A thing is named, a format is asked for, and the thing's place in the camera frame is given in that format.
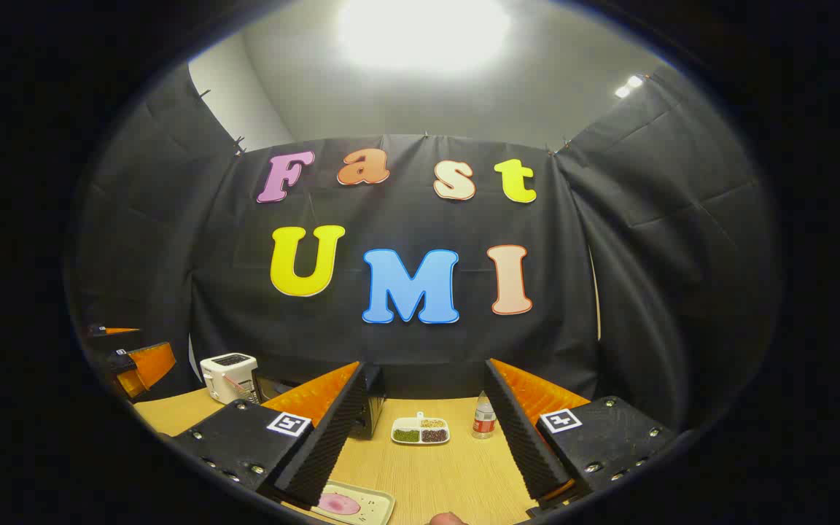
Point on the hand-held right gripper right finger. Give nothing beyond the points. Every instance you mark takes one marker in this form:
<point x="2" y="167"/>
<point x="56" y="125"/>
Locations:
<point x="518" y="430"/>

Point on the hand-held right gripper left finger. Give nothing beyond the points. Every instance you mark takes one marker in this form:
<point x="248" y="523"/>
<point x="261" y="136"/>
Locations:
<point x="332" y="430"/>

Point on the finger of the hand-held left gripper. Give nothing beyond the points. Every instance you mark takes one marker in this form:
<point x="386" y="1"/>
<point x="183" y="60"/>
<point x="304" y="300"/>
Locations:
<point x="150" y="364"/>
<point x="117" y="332"/>

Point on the black electric oven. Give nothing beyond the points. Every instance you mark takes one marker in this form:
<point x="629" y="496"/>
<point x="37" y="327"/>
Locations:
<point x="372" y="408"/>

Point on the pink ham slice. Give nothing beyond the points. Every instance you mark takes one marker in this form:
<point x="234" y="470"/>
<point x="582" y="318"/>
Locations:
<point x="338" y="504"/>

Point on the cream square plate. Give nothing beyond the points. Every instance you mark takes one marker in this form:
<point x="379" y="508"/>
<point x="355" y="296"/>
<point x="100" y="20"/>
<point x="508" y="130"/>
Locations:
<point x="376" y="503"/>

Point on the clear plastic water bottle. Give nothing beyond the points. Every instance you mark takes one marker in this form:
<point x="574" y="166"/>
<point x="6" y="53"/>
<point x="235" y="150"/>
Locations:
<point x="484" y="419"/>

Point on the white toaster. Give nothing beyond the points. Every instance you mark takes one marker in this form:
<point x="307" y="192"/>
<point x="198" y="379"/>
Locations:
<point x="227" y="375"/>

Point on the white divided dish of beans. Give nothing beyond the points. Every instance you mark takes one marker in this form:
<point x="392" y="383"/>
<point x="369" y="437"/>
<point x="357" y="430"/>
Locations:
<point x="420" y="432"/>

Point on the small ceiling light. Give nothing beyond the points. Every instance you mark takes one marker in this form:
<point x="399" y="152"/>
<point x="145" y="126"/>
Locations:
<point x="628" y="86"/>

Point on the large ceiling light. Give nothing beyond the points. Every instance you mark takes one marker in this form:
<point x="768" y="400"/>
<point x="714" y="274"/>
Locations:
<point x="424" y="33"/>

